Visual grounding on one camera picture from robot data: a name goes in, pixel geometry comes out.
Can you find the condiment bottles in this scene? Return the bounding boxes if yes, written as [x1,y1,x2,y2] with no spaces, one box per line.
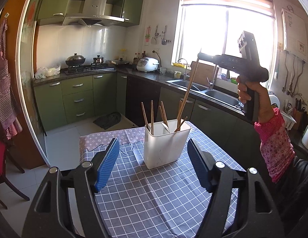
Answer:
[133,51,147,63]

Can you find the person's dark clothing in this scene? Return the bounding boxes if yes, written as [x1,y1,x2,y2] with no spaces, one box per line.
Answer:
[275,154,308,238]

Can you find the white rice cooker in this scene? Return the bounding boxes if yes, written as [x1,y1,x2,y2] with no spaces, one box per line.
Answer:
[136,57,160,73]

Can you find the reddish brown wooden chopstick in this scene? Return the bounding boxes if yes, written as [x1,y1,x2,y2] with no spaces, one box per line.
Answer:
[150,100,155,132]
[141,102,149,128]
[161,101,170,131]

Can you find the blue checked tablecloth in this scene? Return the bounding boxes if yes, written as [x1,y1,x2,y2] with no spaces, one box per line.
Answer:
[80,126,240,238]

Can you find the striped window blind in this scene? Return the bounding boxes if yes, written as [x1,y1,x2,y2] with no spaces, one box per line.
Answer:
[180,0,273,18]

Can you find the black wok with lid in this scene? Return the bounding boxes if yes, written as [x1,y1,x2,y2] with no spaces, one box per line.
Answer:
[65,53,86,67]

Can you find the steel range hood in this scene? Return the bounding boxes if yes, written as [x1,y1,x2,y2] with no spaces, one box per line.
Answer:
[62,0,125,28]

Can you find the sliding glass door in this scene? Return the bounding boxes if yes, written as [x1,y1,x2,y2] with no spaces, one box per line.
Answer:
[16,0,49,169]

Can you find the green base cabinets with drawers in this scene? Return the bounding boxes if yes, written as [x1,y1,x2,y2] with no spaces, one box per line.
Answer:
[32,72,127,132]

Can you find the white plastic utensil holder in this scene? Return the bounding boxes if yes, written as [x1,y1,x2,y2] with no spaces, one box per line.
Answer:
[143,119,192,169]

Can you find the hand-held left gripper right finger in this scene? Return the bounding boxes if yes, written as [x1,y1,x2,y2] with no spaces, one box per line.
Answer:
[187,138,285,238]

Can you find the hanging wall utensils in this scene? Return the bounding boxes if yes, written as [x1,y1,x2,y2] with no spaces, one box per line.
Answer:
[144,25,173,46]

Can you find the wooden cutting board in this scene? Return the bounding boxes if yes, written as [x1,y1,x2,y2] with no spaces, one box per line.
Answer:
[190,61,216,85]

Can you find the small steel faucet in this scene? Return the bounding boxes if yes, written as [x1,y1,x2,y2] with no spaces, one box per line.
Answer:
[177,58,189,81]

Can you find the person's right hand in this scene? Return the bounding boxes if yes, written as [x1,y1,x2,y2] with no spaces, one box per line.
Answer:
[236,76,275,125]

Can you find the black dishwasher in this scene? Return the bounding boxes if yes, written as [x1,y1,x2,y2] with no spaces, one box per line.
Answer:
[125,77,161,128]

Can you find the frying pan with lid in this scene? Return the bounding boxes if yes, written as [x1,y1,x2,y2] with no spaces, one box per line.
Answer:
[112,58,131,66]

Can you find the white plastic jug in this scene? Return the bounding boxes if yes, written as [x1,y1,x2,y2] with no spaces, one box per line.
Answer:
[301,121,308,150]

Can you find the red wooden chair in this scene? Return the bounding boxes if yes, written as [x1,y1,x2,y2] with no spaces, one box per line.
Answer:
[0,131,30,209]

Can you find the black gas stove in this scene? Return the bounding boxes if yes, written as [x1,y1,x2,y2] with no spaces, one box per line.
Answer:
[64,63,114,75]

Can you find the steel water heater pipes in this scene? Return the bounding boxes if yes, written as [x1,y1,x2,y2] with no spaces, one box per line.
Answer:
[283,55,306,97]

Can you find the white dish rack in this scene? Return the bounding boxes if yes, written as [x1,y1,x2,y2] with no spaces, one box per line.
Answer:
[268,92,297,131]

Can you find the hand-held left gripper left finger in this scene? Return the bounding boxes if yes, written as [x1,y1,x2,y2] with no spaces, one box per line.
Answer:
[21,137,120,238]

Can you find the steel double sink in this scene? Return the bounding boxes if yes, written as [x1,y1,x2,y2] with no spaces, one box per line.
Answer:
[166,79,241,107]

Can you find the tall steel faucet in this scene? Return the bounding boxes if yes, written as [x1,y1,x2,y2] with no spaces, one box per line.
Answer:
[206,64,219,91]

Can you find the white water heater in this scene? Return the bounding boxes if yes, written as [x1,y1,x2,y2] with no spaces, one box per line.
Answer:
[280,5,308,61]

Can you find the knife block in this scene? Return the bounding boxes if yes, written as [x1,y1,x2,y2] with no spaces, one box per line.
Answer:
[294,98,306,132]

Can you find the dark floor mat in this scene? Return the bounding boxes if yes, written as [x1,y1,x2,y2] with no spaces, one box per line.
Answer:
[93,111,122,130]

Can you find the white plastic bag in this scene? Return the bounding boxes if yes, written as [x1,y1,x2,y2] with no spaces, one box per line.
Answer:
[35,63,61,79]

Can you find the green base cabinets under sink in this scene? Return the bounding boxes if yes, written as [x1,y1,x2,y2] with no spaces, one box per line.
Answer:
[159,87,269,174]

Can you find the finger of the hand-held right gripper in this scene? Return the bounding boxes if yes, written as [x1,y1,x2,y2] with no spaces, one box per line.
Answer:
[197,52,218,62]

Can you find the kitchen window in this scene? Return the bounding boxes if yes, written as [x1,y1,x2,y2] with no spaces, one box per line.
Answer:
[171,0,276,77]

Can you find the dark stone countertop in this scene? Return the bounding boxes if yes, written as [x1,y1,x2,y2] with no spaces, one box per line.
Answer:
[32,68,308,149]

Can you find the purple patterned cloth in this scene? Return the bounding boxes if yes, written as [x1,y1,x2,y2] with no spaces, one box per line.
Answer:
[79,126,147,154]

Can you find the red checked apron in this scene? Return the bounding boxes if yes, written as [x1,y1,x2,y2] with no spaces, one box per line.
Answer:
[0,17,23,139]

